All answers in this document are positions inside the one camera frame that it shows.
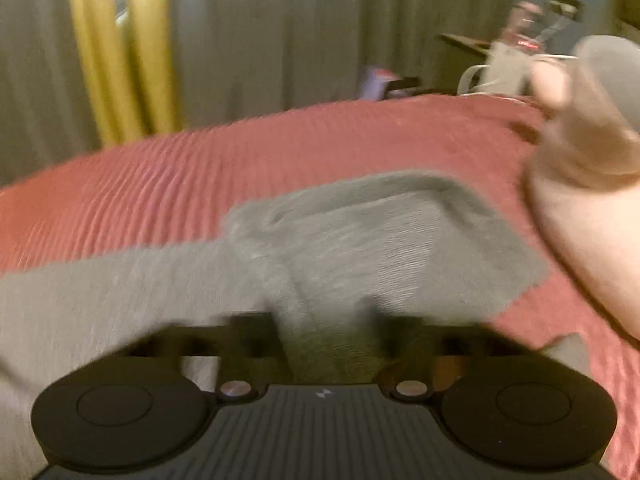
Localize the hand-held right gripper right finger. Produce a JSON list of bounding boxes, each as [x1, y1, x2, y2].
[[372, 309, 506, 402]]

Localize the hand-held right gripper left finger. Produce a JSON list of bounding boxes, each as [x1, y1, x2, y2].
[[125, 312, 275, 406]]

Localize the grey pants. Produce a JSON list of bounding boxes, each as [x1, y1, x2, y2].
[[0, 170, 592, 480]]

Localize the person's left forearm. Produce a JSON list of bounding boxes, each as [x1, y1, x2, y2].
[[522, 157, 640, 341]]

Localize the person's left hand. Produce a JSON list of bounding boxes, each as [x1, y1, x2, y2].
[[527, 55, 640, 186]]

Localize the red ribbed bedspread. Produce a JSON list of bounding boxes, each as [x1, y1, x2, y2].
[[0, 92, 640, 480]]

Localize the blue and purple box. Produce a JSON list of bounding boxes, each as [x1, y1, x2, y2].
[[361, 66, 402, 102]]

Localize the yellow curtain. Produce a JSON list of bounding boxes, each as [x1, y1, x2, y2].
[[66, 0, 182, 149]]

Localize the dark wooden side table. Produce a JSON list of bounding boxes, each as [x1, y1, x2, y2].
[[439, 32, 501, 61]]

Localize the grey curtain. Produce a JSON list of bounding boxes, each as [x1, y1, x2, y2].
[[0, 0, 521, 186]]

